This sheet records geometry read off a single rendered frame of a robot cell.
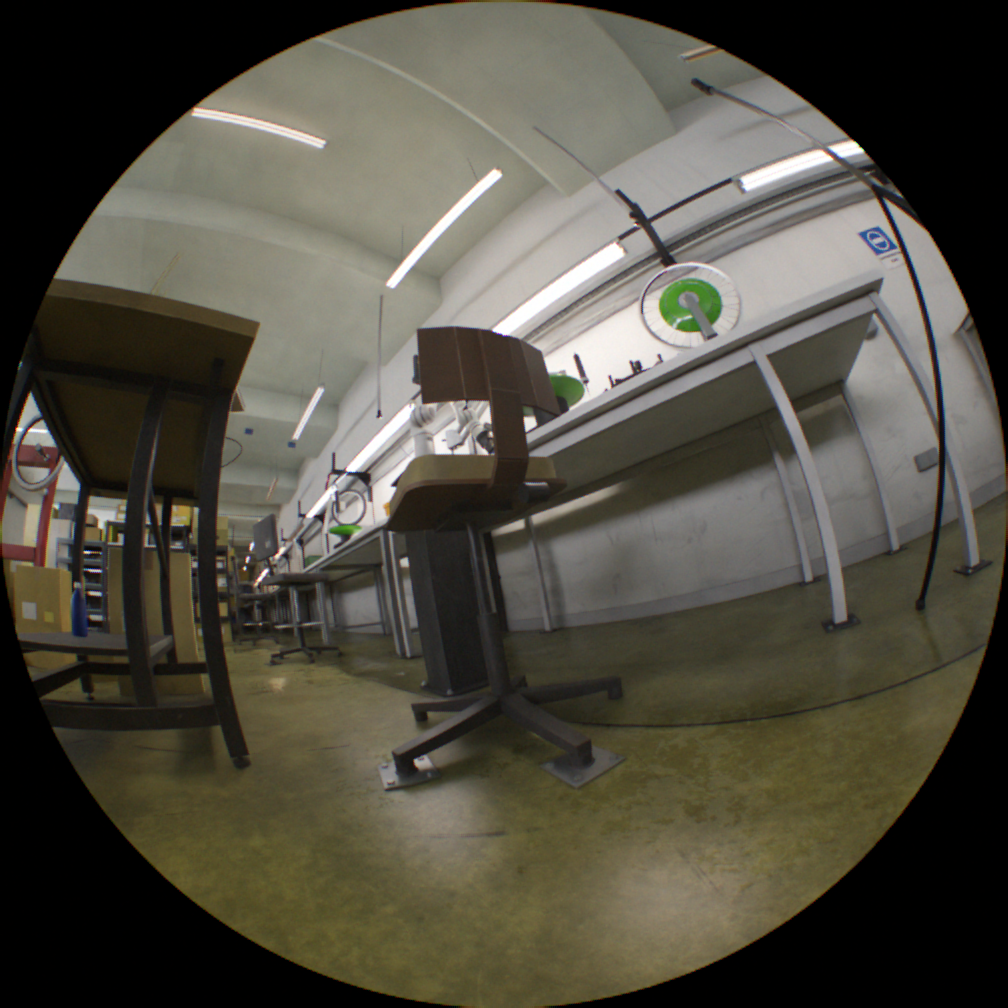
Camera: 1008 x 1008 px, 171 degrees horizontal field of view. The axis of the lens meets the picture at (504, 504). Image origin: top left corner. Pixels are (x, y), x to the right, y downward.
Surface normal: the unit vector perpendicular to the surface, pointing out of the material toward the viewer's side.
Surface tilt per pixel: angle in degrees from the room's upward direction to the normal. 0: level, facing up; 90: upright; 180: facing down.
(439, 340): 90
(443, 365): 90
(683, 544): 90
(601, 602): 90
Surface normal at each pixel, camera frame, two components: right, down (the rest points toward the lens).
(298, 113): 0.18, 0.95
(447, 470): 0.44, -0.30
